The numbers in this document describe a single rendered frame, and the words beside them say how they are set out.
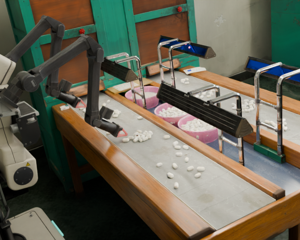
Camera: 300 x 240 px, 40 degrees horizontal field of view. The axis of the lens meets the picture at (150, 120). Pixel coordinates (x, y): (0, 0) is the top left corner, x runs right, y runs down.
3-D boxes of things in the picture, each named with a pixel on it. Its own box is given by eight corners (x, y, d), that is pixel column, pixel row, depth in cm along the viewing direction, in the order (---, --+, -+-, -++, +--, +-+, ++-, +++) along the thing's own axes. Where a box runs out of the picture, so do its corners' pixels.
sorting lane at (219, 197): (216, 234, 154) (216, 230, 153) (67, 106, 304) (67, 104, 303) (276, 204, 165) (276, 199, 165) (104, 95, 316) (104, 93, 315)
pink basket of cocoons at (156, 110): (181, 134, 246) (179, 120, 242) (147, 126, 263) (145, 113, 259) (205, 117, 264) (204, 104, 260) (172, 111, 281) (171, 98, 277)
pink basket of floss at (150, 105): (156, 111, 284) (154, 99, 280) (121, 111, 293) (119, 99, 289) (167, 97, 307) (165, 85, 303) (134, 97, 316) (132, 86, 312)
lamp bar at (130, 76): (126, 83, 233) (124, 71, 230) (88, 64, 285) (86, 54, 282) (138, 79, 236) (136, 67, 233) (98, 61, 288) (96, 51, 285)
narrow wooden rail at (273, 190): (276, 216, 168) (275, 195, 164) (105, 103, 318) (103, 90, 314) (285, 212, 170) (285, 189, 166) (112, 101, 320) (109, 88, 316)
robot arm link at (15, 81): (8, 85, 190) (12, 87, 186) (22, 67, 191) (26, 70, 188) (23, 95, 196) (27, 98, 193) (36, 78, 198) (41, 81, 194)
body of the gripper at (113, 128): (115, 122, 237) (105, 117, 233) (122, 127, 228) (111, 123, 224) (110, 132, 237) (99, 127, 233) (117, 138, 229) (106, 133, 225)
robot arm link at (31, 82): (85, 27, 207) (95, 31, 200) (96, 50, 215) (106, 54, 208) (11, 76, 192) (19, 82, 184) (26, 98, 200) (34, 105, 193)
